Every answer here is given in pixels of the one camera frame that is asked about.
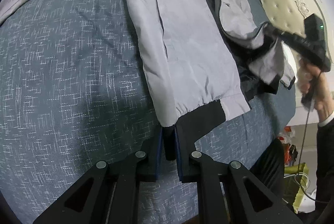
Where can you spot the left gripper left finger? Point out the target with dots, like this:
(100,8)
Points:
(108,193)

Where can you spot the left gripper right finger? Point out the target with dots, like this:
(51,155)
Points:
(227,193)

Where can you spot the grey jacket with black trim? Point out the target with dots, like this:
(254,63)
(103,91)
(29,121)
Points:
(186,64)

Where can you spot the black sleeve right forearm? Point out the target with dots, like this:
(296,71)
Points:
(324,173)

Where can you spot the person's right hand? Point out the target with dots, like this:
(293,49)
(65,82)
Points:
(311,77)

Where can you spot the yellow green bag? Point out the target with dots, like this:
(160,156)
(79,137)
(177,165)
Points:
(296,182)

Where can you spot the blue patterned bed sheet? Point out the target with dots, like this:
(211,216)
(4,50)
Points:
(73,92)

